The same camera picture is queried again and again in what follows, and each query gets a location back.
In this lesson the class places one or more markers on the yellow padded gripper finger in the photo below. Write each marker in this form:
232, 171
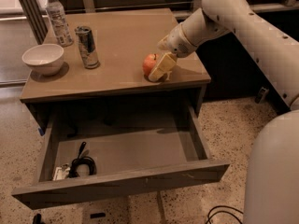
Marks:
164, 64
162, 44

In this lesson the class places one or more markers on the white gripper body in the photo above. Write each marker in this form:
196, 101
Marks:
177, 41

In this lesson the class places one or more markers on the red apple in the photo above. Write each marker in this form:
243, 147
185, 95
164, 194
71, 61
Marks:
149, 62

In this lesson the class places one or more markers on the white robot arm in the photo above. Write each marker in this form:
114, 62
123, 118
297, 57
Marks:
272, 186

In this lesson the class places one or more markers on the grey open top drawer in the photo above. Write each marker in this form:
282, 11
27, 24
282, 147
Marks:
142, 151

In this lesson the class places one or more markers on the white adapter in drawer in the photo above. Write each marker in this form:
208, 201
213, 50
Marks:
61, 172

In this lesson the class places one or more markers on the brown cabinet table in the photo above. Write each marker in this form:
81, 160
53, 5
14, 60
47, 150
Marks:
123, 39

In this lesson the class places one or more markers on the silver drink can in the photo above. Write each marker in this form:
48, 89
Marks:
86, 47

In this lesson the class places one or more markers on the small black floor object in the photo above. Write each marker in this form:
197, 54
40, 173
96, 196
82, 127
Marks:
261, 95

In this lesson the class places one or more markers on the clear plastic water bottle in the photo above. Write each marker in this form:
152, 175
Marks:
56, 14

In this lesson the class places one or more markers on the white ceramic bowl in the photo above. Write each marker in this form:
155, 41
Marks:
45, 59

